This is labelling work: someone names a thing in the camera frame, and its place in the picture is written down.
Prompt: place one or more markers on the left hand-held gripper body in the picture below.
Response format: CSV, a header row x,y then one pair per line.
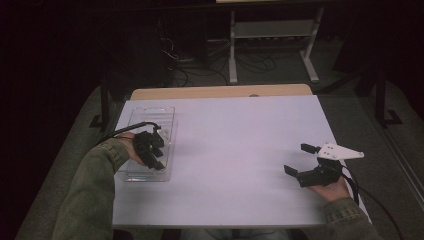
x,y
144,148

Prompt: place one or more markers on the person's right hand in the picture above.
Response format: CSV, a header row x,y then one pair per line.
x,y
331,191

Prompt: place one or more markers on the person's left hand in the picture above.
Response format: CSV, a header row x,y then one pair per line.
x,y
128,146

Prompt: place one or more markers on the aluminium rail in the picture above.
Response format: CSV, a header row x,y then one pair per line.
x,y
405,166

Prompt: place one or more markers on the black metal stand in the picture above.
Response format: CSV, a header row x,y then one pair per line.
x,y
104,103
380,96

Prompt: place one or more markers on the clear plastic tray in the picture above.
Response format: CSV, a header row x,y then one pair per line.
x,y
165,133

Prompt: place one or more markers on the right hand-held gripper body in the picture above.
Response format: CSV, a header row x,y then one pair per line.
x,y
320,176

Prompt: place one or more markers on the white metal desk frame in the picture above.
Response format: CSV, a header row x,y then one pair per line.
x,y
273,29

